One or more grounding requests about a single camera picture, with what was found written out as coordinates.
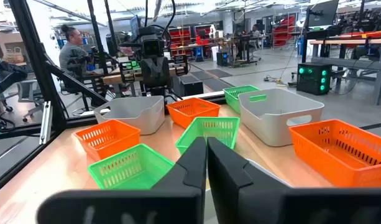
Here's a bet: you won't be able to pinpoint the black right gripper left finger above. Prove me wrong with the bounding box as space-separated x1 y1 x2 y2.
37 136 208 224

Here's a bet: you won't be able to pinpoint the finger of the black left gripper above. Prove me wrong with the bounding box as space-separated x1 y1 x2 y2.
140 57 157 89
155 57 172 89

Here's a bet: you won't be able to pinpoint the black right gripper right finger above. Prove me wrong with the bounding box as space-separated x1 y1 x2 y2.
207 136 381 224

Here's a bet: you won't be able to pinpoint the grey plastic handled bin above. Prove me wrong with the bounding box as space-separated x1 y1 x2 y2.
93 95 166 136
238 88 325 147

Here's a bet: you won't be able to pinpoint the orange slotted plastic basket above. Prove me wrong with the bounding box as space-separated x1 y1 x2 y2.
165 97 221 129
288 118 381 189
73 119 142 162

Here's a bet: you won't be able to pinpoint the green slotted plastic basket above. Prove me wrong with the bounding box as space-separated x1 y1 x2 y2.
88 143 176 191
175 116 241 156
223 85 260 114

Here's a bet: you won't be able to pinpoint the red shelf trolley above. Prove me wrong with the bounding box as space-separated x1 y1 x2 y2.
272 14 298 48

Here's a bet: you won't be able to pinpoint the wooden top workbench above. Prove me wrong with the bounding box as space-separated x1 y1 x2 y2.
102 65 191 94

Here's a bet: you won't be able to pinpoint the black computer case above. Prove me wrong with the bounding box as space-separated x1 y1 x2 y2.
178 74 204 97

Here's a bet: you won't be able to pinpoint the red storage bin rack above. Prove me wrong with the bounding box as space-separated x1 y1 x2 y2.
193 24 213 45
167 26 193 57

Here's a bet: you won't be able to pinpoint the black floor mat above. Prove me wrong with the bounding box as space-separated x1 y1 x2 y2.
205 68 233 79
201 77 235 93

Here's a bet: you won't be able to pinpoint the person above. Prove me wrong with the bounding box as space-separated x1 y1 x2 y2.
58 24 96 80
250 24 262 40

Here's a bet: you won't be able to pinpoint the black computer tower blue light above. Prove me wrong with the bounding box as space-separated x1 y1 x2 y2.
216 51 230 67

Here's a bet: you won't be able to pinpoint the grey office chair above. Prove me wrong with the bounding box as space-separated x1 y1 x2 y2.
17 79 45 123

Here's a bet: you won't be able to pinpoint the woven wicker basket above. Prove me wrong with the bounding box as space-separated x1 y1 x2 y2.
2 46 25 65

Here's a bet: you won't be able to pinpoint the black computer tower green lights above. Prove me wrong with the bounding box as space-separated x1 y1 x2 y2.
296 62 333 96

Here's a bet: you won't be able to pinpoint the black computer monitor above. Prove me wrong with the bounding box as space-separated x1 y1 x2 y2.
306 0 340 29

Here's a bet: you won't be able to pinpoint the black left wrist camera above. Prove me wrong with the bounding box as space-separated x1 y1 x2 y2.
141 33 165 58

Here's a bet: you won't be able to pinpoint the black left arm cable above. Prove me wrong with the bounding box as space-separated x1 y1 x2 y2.
160 0 177 35

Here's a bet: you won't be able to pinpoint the black aluminium rig frame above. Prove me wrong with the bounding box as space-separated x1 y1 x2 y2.
0 0 228 195

